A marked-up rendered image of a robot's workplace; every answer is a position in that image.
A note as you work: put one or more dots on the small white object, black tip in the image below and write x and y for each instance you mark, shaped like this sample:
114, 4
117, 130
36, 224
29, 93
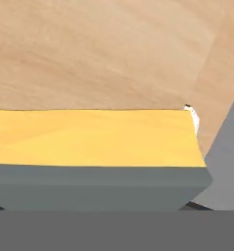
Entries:
195, 119

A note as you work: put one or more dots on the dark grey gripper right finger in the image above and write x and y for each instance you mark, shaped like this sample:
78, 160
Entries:
196, 207

